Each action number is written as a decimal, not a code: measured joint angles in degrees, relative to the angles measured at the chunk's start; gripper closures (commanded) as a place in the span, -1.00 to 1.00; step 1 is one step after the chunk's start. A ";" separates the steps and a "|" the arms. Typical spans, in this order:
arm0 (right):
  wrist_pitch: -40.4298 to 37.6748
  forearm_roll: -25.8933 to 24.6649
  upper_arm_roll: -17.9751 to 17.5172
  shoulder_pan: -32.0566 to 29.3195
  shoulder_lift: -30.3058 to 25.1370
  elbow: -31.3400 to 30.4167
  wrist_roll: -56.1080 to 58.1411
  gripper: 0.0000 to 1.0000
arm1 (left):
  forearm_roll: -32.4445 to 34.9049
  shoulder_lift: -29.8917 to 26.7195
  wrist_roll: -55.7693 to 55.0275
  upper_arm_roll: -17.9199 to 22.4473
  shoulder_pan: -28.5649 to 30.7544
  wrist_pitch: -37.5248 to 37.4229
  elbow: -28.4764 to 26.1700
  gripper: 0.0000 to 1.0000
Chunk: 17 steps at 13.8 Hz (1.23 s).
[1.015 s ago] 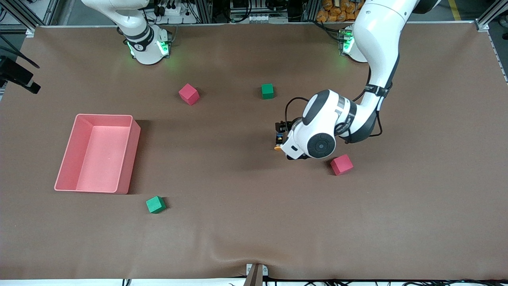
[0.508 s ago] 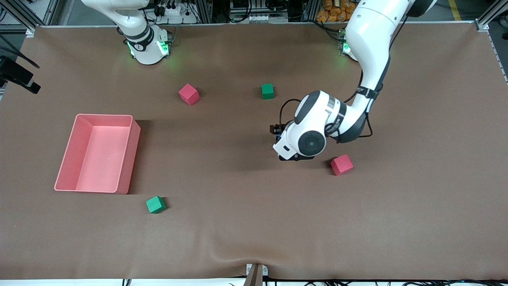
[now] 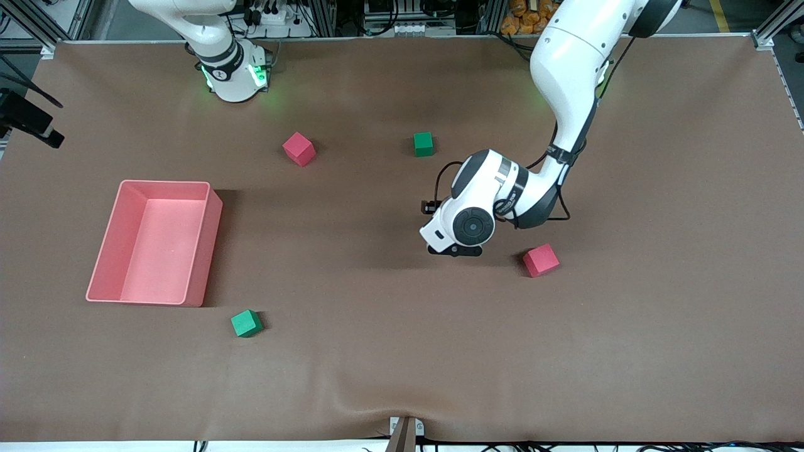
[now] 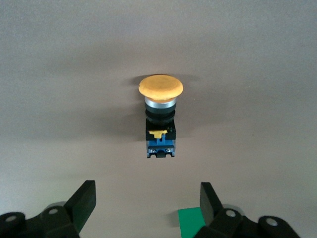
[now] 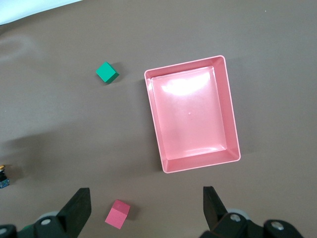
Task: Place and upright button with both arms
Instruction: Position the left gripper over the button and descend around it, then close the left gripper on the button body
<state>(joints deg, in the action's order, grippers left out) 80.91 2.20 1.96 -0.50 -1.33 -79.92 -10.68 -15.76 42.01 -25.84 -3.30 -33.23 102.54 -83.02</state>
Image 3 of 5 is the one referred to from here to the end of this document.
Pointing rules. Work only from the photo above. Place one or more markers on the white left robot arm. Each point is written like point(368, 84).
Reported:
point(565, 56)

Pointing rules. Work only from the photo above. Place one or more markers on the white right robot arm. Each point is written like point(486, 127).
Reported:
point(226, 75)

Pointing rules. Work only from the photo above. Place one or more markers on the pink foam cube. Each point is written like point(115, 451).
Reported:
point(541, 260)
point(299, 149)

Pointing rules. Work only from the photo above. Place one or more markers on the green foam cube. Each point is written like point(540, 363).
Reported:
point(423, 144)
point(246, 323)

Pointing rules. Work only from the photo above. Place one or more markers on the brown table cover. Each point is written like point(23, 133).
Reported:
point(565, 351)

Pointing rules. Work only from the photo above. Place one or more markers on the pink plastic bin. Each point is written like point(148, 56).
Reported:
point(163, 245)

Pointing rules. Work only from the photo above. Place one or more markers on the orange snack bag pile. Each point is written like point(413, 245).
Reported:
point(518, 22)

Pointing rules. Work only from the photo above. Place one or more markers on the white power strip with plugs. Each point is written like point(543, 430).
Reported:
point(276, 17)

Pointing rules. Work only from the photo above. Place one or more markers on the aluminium frame profile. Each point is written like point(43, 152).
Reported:
point(31, 25)
point(776, 22)

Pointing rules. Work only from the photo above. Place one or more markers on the metal table edge bracket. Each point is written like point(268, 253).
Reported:
point(405, 436)

